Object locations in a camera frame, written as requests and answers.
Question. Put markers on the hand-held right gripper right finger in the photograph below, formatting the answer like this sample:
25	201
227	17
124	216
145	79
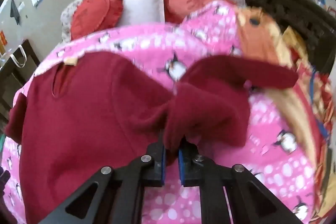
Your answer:
181	167

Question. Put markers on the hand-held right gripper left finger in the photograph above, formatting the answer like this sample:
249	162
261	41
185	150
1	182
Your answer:
162	162

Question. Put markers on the maroon sweater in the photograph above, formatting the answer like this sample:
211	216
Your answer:
92	121

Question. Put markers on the pink penguin print blanket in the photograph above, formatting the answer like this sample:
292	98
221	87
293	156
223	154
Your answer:
275	121

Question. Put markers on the white pillow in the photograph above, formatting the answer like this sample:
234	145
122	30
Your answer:
141	5

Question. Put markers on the orange printed blanket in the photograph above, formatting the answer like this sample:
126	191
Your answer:
265	32

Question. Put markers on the red heart pillow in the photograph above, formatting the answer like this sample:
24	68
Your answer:
94	14

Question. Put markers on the dark wooden cabinet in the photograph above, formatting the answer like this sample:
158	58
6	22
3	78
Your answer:
13	79

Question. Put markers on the dark woven furniture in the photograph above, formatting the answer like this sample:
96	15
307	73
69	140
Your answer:
283	3

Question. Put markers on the black wall holder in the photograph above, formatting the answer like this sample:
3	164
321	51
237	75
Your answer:
14	11

